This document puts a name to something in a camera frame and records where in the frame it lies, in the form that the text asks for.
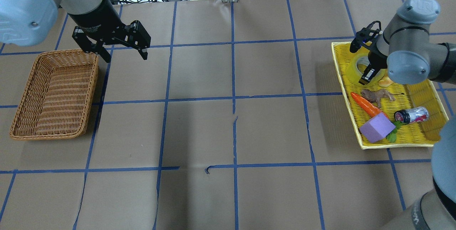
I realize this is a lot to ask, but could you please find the yellow packing tape roll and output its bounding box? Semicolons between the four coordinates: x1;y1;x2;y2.
345;53;385;87

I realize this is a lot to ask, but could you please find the brown toy animal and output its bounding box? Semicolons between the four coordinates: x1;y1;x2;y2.
361;89;396;108

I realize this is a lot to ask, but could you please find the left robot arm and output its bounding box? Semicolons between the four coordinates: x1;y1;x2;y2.
0;0;151;63

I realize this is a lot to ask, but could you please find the toy croissant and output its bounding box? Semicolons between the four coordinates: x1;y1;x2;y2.
378;77;394;88

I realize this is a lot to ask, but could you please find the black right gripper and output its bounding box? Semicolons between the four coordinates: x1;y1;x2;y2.
359;51;388;85

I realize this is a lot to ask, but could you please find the silver drink can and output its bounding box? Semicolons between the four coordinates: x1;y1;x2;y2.
394;106;430;125

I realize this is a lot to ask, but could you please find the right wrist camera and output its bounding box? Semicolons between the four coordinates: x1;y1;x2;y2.
349;20;383;53

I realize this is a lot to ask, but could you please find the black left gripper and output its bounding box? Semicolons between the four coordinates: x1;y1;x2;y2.
69;0;151;63

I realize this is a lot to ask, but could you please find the purple foam cube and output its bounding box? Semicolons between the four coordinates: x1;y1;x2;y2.
359;113;395;143

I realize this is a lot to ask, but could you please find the brown wicker basket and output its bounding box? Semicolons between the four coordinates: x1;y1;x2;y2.
9;49;99;140

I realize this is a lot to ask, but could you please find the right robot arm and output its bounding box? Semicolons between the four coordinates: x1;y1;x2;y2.
350;0;456;230

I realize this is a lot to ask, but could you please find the orange toy carrot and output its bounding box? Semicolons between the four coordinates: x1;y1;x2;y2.
350;92;388;118

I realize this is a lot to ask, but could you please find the yellow plastic tray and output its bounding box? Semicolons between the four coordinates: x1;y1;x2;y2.
331;42;449;150

